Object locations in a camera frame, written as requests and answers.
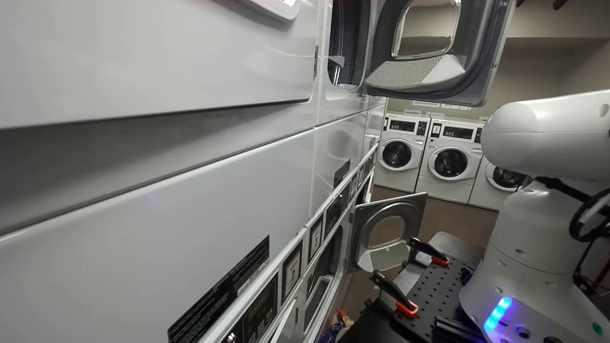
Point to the white dryer door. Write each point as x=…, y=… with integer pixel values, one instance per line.
x=439, y=73

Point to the large black warning label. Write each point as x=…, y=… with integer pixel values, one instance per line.
x=341, y=172

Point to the white stacked laundry unit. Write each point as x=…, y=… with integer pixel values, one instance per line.
x=158, y=222
x=339, y=126

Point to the grey round-window washer door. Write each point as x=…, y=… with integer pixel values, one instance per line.
x=362, y=222

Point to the white front-load washer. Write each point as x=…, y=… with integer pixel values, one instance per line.
x=399, y=153
x=498, y=183
x=450, y=162

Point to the white number two sticker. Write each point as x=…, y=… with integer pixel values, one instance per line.
x=292, y=269

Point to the small black warning label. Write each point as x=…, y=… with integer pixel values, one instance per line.
x=221, y=288

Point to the black clamp orange tip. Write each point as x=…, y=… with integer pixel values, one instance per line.
x=393, y=294
x=427, y=250

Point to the black display control panel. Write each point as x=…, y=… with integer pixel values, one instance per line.
x=257, y=311

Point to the colourful packet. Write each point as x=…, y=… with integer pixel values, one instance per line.
x=336, y=326

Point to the black perforated mounting table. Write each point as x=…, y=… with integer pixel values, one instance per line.
x=439, y=292

